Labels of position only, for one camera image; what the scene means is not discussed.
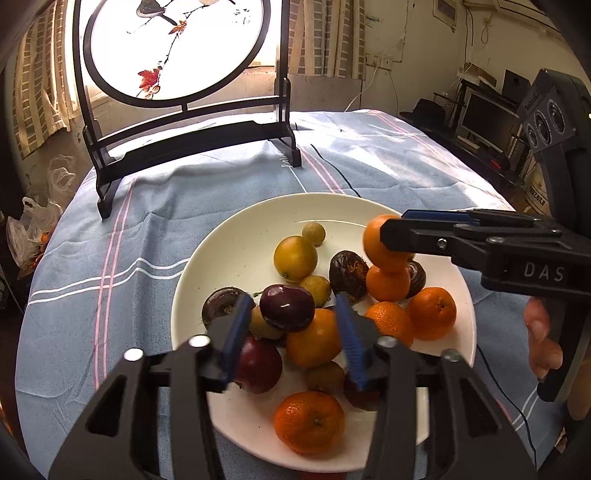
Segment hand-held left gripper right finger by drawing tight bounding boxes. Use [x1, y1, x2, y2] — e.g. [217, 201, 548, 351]
[335, 294, 539, 480]

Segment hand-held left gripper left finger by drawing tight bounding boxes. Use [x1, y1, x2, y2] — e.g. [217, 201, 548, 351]
[48, 293, 257, 480]

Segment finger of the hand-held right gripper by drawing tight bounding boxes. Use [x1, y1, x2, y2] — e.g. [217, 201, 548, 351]
[380, 217, 506, 273]
[401, 208, 561, 236]

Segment wrinkled dark passion fruit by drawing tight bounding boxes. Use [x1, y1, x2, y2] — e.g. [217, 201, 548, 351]
[329, 250, 370, 305]
[406, 260, 427, 298]
[202, 287, 252, 330]

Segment large yellow-orange fruit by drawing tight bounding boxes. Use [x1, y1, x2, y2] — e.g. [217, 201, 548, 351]
[285, 308, 343, 368]

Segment smooth orange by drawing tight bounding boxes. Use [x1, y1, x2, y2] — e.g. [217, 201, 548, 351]
[366, 265, 411, 303]
[362, 215, 416, 273]

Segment dark purple plum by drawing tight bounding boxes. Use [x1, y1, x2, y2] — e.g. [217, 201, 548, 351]
[259, 285, 316, 333]

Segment large dimpled mandarin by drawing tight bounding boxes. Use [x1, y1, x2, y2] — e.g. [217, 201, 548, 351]
[274, 391, 346, 454]

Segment white oval plate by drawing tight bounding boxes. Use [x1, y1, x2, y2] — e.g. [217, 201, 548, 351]
[171, 193, 478, 472]

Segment person's right hand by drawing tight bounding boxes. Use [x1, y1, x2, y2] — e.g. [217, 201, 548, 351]
[524, 298, 564, 380]

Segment white plastic bucket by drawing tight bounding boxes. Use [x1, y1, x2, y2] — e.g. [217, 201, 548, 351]
[526, 161, 551, 214]

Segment dark red plum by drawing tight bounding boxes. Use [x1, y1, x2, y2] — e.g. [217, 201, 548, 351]
[233, 336, 283, 394]
[342, 369, 382, 411]

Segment orange mandarin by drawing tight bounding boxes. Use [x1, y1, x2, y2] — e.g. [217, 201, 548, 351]
[406, 287, 457, 341]
[365, 301, 414, 349]

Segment small yellow round fruit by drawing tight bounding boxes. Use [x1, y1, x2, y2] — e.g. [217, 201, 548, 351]
[273, 235, 319, 282]

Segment computer monitor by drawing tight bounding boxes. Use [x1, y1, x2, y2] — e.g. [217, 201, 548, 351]
[457, 88, 523, 149]

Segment blue striped tablecloth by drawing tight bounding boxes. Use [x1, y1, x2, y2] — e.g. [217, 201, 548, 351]
[14, 110, 568, 480]

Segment black speaker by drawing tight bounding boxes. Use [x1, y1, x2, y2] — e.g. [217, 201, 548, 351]
[502, 69, 532, 105]

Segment beige checked curtain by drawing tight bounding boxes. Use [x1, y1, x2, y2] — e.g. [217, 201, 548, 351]
[288, 0, 366, 80]
[9, 23, 75, 149]

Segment clear plastic bags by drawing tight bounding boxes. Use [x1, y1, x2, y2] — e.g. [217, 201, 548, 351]
[6, 154, 77, 278]

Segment round painted screen on stand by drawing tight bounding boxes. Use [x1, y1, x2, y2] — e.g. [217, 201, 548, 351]
[73, 0, 303, 220]

